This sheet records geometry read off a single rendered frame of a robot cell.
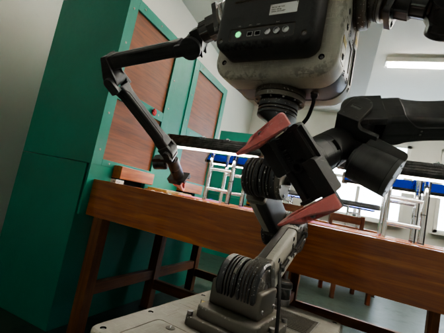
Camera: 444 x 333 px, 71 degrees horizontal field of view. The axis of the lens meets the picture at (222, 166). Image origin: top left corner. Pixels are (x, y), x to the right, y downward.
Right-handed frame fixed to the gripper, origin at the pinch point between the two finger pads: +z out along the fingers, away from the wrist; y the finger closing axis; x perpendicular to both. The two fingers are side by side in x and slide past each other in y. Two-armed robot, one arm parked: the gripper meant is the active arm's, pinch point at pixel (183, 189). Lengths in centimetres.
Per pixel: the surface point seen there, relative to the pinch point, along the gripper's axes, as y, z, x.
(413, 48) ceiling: -112, 68, -338
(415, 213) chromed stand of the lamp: -108, 36, -44
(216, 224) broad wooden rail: -29.8, -5.9, 20.2
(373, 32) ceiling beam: -69, 19, -263
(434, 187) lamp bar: -118, 37, -67
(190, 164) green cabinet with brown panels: 45, 47, -65
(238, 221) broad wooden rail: -39.0, -7.9, 17.5
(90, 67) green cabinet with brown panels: 60, -52, -29
